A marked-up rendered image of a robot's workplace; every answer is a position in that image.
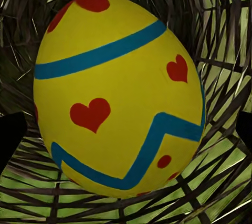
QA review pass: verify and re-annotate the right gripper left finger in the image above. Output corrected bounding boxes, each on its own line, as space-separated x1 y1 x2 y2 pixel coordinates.
0 111 27 175

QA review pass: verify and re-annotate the wicker basket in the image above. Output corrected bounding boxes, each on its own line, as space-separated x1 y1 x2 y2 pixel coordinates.
0 0 252 224

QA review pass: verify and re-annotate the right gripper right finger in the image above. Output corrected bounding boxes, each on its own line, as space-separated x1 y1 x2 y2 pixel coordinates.
235 110 252 154

